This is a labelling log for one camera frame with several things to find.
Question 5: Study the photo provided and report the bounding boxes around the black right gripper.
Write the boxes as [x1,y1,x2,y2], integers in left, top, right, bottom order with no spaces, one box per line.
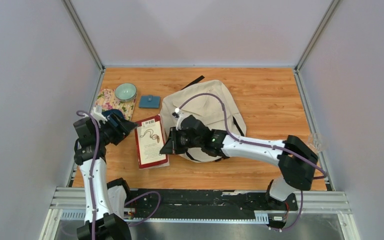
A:
[161,126,203,155]

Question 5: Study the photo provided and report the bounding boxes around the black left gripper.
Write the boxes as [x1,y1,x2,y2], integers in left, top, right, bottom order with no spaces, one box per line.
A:
[95,112,139,147]

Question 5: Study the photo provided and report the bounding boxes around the red bordered book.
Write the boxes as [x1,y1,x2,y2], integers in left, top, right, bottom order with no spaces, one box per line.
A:
[134,114,170,170]

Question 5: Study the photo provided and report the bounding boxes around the beige canvas backpack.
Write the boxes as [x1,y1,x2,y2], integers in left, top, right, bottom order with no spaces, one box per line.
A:
[159,76,247,163]

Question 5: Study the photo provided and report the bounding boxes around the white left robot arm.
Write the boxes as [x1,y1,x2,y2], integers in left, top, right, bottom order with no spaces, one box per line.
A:
[73,109,138,240]

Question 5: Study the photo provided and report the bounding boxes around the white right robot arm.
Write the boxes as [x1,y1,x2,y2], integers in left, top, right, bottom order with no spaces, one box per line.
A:
[159,115,326,210]

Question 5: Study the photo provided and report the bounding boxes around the dark blue leaf dish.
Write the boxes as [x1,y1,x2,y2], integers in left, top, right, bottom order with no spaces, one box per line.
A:
[102,109,125,120]

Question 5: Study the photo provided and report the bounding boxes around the floral cloth placemat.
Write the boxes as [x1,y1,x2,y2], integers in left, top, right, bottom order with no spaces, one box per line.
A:
[94,89,136,121]

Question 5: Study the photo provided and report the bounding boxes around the pale green ceramic bowl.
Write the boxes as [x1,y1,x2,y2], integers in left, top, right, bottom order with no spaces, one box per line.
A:
[114,82,137,102]

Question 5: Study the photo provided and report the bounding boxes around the small blue wallet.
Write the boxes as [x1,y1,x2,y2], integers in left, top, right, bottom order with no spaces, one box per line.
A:
[138,95,161,109]

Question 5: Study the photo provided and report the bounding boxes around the clear plastic cup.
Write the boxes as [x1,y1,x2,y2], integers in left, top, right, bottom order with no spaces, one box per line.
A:
[307,133,328,154]

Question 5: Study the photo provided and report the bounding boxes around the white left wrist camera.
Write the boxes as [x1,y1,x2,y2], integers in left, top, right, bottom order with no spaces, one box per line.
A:
[90,105,107,125]

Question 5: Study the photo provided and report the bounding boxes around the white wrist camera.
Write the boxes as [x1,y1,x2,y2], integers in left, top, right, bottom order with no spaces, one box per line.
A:
[90,105,107,125]
[172,107,187,130]

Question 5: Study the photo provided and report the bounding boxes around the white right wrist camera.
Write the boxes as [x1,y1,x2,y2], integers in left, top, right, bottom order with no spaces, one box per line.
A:
[172,107,187,130]

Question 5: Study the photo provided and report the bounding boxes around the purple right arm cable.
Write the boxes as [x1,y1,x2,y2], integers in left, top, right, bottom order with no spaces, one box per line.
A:
[177,92,328,233]

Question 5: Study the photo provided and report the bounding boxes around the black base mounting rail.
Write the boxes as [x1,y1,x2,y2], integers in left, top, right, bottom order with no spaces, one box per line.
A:
[110,188,301,228]

